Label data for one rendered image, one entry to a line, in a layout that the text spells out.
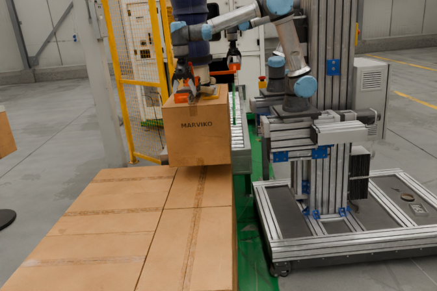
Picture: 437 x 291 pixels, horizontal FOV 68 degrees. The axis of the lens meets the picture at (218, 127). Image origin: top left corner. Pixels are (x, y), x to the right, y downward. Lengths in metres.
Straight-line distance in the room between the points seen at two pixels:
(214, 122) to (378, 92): 0.98
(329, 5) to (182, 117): 1.05
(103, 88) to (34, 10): 9.17
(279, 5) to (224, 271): 1.19
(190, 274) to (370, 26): 11.46
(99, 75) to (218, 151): 1.61
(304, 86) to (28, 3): 11.26
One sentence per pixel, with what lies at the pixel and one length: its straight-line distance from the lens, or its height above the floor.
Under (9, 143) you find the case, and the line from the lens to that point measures 3.24.
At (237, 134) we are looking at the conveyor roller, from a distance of 2.94.
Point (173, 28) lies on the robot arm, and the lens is 1.59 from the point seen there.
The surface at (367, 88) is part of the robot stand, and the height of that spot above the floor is 1.10.
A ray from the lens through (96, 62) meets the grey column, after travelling 3.23.
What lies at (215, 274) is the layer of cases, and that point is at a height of 0.54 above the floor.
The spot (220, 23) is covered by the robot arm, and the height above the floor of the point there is 1.54.
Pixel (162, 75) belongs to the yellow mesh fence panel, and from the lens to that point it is 3.12.
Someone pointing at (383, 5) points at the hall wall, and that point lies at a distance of 12.52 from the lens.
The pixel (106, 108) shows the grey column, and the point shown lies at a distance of 3.30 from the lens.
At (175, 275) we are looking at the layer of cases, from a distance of 1.53.
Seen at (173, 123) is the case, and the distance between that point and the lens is 2.00.
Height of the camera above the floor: 1.57
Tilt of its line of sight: 19 degrees down
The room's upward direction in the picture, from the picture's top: 5 degrees counter-clockwise
